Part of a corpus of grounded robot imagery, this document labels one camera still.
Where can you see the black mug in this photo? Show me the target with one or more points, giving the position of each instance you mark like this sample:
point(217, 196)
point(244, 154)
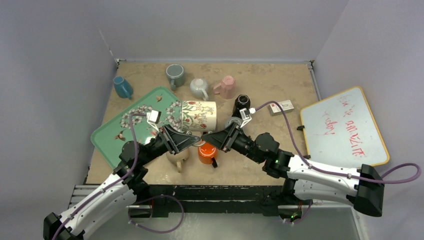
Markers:
point(241, 102)

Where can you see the orange mug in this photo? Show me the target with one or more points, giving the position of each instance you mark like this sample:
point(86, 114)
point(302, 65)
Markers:
point(207, 154)

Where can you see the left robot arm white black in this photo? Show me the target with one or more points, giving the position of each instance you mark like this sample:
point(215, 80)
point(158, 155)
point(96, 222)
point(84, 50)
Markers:
point(125, 186)

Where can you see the small red white box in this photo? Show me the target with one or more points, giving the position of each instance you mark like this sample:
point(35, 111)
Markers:
point(286, 105)

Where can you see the green floral tray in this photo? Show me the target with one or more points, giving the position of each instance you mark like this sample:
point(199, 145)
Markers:
point(111, 136)

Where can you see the pink faceted mug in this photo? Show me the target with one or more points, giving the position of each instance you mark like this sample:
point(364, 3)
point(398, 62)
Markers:
point(226, 88)

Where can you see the grey-blue mug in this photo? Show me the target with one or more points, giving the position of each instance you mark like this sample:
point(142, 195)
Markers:
point(231, 120)

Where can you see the grey-teal mug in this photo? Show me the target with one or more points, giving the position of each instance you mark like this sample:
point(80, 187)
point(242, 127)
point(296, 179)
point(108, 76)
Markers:
point(175, 74)

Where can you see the beige round mug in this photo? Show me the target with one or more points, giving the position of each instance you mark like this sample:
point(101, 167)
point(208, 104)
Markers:
point(178, 159)

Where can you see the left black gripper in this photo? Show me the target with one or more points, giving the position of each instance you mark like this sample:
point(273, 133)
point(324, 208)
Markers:
point(179, 140)

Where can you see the white-grey mug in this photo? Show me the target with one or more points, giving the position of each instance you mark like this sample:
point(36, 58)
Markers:
point(199, 89)

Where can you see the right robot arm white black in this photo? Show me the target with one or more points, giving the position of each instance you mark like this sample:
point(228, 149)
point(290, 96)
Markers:
point(361, 187)

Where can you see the blue mug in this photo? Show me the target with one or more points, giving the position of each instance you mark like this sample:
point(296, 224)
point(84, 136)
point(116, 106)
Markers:
point(123, 88)

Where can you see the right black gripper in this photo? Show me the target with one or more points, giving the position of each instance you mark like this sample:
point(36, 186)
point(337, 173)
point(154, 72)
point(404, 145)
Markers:
point(231, 138)

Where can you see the cream floral mug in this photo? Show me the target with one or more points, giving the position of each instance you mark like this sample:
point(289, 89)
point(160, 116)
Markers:
point(198, 116)

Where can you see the whiteboard with yellow frame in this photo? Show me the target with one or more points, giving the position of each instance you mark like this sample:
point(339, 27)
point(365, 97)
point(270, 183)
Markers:
point(341, 130)

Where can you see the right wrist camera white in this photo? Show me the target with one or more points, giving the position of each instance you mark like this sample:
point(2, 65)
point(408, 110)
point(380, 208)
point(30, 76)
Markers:
point(246, 115)

